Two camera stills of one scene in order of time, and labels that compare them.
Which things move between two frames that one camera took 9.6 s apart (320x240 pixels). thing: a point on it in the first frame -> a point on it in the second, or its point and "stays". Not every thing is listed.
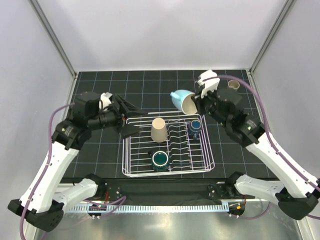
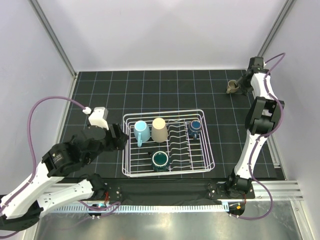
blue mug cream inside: (182, 99) -> (141, 132)
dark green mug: (159, 160) stays
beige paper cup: (159, 130) stays
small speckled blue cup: (195, 128) stays
